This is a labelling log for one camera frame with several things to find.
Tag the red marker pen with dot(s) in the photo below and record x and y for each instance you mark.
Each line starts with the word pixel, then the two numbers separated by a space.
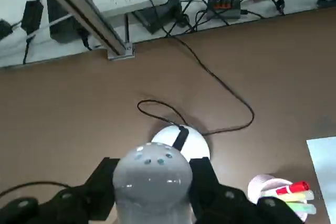
pixel 294 187

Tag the white paper sheet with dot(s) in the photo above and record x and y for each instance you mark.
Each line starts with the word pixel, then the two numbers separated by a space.
pixel 325 171

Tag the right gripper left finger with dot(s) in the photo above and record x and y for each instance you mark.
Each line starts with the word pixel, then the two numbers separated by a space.
pixel 65 203

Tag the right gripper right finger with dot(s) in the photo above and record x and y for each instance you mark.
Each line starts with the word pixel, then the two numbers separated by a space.
pixel 228 205

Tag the black power adapter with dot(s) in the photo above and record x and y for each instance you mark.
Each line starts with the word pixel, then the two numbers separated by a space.
pixel 31 16
pixel 4 30

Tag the clear plastic pen cup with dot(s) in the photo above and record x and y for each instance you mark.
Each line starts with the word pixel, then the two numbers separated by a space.
pixel 262 183

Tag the white desk lamp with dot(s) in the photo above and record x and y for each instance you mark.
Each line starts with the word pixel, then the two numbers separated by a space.
pixel 151 187

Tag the aluminium camera post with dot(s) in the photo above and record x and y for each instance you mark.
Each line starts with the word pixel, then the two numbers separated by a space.
pixel 86 11

